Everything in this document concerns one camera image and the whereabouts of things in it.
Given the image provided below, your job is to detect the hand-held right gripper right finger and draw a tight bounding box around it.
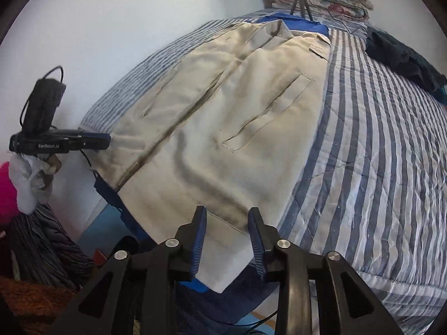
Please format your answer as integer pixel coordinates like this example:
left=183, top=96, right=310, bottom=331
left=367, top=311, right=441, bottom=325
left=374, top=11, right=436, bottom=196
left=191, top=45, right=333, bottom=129
left=247, top=207, right=406, bottom=335

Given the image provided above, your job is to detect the black tripod cable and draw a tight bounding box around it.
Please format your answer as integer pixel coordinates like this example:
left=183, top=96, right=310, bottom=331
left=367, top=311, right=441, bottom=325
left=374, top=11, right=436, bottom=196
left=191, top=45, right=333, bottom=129
left=313, top=3, right=371, bottom=36

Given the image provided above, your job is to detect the grey striped garment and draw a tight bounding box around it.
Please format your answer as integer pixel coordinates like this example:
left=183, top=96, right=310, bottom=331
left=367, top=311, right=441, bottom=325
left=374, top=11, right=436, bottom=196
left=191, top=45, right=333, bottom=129
left=7, top=202, right=96, bottom=290

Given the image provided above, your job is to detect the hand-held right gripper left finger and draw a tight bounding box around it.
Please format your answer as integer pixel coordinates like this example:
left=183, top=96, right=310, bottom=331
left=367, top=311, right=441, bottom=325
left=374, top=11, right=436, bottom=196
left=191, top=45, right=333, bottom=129
left=45, top=206, right=207, bottom=335

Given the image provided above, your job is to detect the person's left hand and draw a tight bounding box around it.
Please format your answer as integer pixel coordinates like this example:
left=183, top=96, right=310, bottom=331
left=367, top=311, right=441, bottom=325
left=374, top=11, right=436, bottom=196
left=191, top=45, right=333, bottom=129
left=9, top=154, right=62, bottom=215

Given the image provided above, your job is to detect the beige and blue jacket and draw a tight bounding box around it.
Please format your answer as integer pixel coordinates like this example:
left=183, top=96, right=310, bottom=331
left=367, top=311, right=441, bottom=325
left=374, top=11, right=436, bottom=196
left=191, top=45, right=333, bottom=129
left=92, top=16, right=332, bottom=294

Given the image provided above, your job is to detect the dark blue bed sheet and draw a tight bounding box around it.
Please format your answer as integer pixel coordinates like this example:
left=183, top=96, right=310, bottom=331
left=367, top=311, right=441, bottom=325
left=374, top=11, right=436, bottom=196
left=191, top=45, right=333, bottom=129
left=175, top=265, right=283, bottom=326

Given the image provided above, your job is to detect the blue white striped bedspread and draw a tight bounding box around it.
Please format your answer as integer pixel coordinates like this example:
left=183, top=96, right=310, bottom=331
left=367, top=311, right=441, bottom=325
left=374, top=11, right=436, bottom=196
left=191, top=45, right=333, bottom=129
left=79, top=7, right=447, bottom=332

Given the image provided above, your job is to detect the brown cloth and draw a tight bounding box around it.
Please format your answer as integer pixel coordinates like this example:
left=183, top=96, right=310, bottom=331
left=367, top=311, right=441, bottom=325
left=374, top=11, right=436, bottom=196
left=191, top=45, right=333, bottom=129
left=0, top=276, right=78, bottom=335

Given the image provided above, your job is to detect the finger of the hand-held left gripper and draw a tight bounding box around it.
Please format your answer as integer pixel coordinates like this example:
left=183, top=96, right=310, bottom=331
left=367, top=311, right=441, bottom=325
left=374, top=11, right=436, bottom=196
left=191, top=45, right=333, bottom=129
left=81, top=131, right=111, bottom=150

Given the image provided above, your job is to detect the dark blue garment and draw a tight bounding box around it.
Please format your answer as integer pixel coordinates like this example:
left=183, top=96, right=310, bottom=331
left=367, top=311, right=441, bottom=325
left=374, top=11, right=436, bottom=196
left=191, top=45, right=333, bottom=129
left=365, top=28, right=447, bottom=94

